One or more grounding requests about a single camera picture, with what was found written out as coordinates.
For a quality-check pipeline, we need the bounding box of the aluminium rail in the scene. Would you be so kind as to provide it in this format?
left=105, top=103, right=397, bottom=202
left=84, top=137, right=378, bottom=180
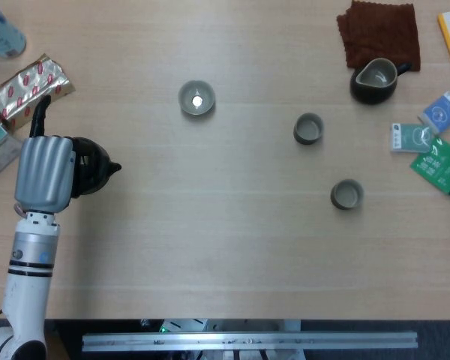
left=81, top=331, right=419, bottom=353

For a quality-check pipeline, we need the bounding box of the brown folded cloth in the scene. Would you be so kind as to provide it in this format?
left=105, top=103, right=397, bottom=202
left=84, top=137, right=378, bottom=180
left=336, top=0, right=422, bottom=72

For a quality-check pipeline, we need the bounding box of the grey-green shallow tea bowl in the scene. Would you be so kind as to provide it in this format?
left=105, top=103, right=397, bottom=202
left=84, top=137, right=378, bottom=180
left=178, top=79, right=216, bottom=117

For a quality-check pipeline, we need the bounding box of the green tea sachet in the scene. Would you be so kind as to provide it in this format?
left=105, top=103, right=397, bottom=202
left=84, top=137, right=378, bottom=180
left=409, top=137, right=450, bottom=197

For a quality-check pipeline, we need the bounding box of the gold foil bag red print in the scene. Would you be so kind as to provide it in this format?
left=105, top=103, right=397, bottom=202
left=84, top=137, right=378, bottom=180
left=0, top=53, right=76, bottom=131

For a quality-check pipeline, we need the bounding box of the clear laminated card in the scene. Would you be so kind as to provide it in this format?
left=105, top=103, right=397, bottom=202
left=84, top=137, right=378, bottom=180
left=0, top=135, right=23, bottom=187

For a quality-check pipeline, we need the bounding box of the dark ceramic tea cup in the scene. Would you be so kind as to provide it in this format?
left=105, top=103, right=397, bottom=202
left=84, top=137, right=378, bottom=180
left=292, top=112, right=325, bottom=146
left=330, top=178, right=365, bottom=211

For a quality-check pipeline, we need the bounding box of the black teapot with loop handle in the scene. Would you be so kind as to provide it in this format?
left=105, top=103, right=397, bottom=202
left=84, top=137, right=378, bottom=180
left=71, top=136, right=122, bottom=198

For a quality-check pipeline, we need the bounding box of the grey-green tea packet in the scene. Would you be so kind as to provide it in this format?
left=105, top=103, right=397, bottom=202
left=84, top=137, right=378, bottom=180
left=389, top=122, right=438, bottom=153

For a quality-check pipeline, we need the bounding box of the silver and black left robot hand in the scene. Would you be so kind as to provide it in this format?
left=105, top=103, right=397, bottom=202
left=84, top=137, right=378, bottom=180
left=13, top=94, right=95, bottom=214

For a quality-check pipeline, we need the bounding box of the clear plastic bottle blue label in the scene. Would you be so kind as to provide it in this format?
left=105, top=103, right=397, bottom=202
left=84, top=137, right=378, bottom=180
left=0, top=0, right=27, bottom=59

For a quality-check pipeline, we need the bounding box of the dark ceramic pouring pitcher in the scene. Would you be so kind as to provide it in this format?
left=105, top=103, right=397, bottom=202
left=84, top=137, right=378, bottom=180
left=349, top=57, right=413, bottom=106

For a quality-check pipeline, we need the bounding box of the blue and white tea packet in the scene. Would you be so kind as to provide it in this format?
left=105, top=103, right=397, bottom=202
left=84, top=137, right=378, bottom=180
left=418, top=91, right=450, bottom=135

